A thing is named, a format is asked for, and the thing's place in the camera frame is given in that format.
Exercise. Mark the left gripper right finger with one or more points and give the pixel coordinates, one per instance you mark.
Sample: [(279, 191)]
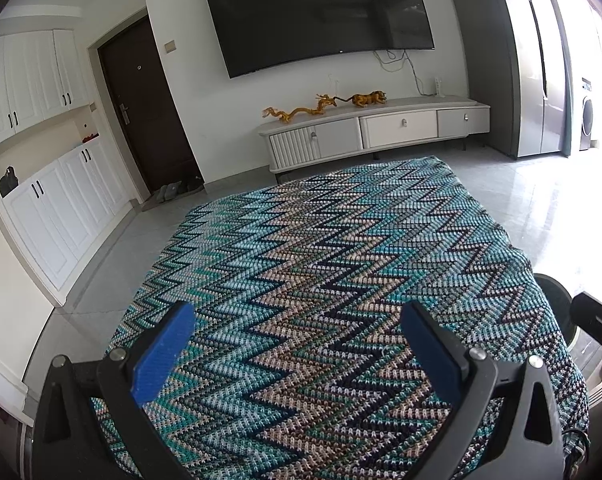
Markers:
[(457, 379)]

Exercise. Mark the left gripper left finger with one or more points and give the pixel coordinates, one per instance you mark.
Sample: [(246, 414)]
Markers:
[(131, 378)]

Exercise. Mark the white round trash bin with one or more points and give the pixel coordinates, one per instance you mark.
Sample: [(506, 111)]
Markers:
[(560, 302)]

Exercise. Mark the teal zigzag woven rug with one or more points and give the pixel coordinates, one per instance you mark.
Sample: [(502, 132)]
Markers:
[(297, 367)]

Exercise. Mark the white front-load washing machine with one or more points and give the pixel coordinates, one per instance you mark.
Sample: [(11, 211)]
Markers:
[(587, 120)]

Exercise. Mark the shoes by door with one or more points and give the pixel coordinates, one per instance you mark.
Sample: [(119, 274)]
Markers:
[(170, 191)]

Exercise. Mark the black bag on shelf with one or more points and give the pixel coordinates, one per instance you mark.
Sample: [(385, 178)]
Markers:
[(8, 182)]

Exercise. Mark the white low TV cabinet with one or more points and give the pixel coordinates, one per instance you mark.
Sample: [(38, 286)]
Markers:
[(349, 131)]

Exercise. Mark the white router on cabinet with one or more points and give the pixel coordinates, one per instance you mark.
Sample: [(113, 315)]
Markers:
[(438, 83)]

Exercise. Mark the golden tiger figurine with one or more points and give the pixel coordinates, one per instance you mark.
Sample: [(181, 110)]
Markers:
[(363, 100)]

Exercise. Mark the golden dragon figurine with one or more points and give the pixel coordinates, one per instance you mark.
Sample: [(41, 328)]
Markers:
[(324, 101)]

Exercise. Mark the dark brown entrance door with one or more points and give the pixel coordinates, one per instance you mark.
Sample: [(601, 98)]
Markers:
[(145, 108)]

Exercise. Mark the silver double-door refrigerator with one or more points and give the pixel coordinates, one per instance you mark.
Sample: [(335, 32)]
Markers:
[(505, 43)]

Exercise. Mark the teal window curtain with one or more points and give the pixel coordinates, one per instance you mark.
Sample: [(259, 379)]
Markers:
[(560, 87)]

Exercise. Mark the white wall cupboard unit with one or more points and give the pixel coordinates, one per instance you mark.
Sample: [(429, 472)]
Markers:
[(72, 193)]

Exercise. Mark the beige wall switch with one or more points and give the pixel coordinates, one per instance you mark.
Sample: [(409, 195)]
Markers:
[(170, 46)]

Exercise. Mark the large black wall television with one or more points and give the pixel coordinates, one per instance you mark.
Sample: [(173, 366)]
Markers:
[(258, 34)]

